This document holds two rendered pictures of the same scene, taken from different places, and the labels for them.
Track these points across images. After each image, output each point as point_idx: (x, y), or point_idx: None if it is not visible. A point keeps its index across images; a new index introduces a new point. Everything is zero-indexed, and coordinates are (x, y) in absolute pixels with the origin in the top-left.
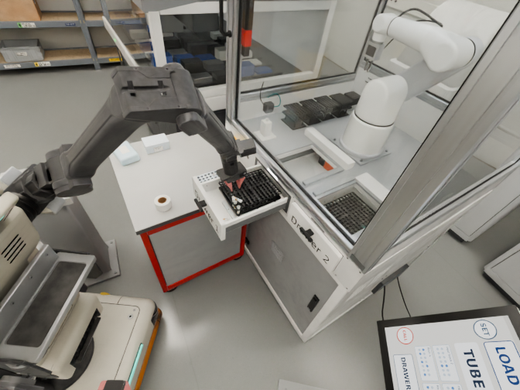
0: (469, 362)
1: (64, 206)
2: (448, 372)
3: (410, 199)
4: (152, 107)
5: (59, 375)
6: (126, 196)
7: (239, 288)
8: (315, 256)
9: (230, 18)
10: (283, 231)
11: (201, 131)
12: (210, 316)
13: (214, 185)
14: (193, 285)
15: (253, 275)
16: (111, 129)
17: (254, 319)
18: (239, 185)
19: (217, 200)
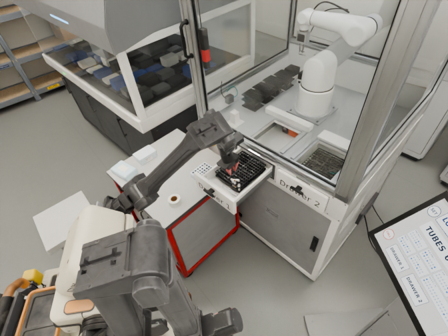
0: (430, 234)
1: None
2: (420, 245)
3: (365, 144)
4: (214, 139)
5: None
6: None
7: (245, 255)
8: (307, 205)
9: (190, 45)
10: (273, 195)
11: (232, 142)
12: (230, 286)
13: (211, 174)
14: (207, 265)
15: (253, 242)
16: (187, 158)
17: (267, 276)
18: (235, 169)
19: (218, 185)
